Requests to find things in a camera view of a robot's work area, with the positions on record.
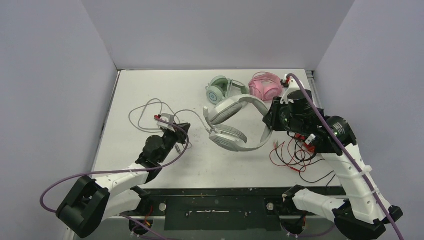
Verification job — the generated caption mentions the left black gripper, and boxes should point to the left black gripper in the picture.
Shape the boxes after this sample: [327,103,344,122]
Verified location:
[157,122,191,163]

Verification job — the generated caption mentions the pink cat-ear headphones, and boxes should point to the pink cat-ear headphones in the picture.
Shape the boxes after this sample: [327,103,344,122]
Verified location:
[248,71,283,102]

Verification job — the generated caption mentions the white gaming headset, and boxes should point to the white gaming headset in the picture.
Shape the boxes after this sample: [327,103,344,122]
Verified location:
[128,94,275,157]

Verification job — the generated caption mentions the mint green headphones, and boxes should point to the mint green headphones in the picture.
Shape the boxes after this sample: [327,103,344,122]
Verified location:
[205,75,250,105]

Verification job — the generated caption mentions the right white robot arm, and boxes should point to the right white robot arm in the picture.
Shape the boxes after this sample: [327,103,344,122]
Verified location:
[263,90,403,240]

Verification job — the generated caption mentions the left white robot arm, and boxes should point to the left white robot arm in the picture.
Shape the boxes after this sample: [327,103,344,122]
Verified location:
[55,123,191,238]

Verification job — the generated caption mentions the red and black headphones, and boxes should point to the red and black headphones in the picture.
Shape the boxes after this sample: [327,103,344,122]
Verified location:
[268,133,336,189]

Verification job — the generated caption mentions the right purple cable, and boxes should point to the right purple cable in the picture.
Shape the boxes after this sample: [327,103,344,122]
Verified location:
[285,73,406,240]

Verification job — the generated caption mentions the purple cable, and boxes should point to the purple cable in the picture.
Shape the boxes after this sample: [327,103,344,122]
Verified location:
[39,119,190,240]
[285,73,406,240]

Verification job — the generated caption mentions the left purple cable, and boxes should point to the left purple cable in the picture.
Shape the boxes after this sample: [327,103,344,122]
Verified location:
[39,119,190,240]

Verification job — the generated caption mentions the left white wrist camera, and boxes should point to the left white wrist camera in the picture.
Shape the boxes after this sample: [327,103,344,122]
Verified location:
[154,113,175,132]

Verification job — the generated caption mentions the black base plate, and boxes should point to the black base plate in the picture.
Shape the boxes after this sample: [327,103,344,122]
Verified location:
[125,187,305,232]

